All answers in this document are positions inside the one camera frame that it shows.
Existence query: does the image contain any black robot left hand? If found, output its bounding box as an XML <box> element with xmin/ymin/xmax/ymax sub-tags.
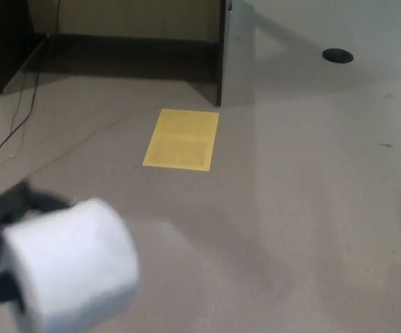
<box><xmin>0</xmin><ymin>180</ymin><xmax>72</xmax><ymax>308</ymax></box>

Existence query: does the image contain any white toilet paper roll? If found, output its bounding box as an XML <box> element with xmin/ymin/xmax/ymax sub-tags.
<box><xmin>0</xmin><ymin>197</ymin><xmax>142</xmax><ymax>333</ymax></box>

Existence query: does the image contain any yellow paper sheet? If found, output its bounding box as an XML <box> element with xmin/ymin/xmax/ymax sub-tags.
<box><xmin>142</xmin><ymin>108</ymin><xmax>220</xmax><ymax>171</ymax></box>

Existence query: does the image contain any black round floor cover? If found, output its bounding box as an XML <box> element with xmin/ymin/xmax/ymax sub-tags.
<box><xmin>322</xmin><ymin>48</ymin><xmax>355</xmax><ymax>64</ymax></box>

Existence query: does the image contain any thin dark hanging cable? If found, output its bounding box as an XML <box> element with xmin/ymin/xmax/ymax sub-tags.
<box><xmin>9</xmin><ymin>78</ymin><xmax>28</xmax><ymax>138</ymax></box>

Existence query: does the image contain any thin grey cable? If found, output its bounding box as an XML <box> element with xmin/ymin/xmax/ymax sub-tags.
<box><xmin>23</xmin><ymin>109</ymin><xmax>161</xmax><ymax>183</ymax></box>

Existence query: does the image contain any black power cable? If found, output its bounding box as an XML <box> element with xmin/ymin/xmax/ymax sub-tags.
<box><xmin>0</xmin><ymin>0</ymin><xmax>62</xmax><ymax>181</ymax></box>

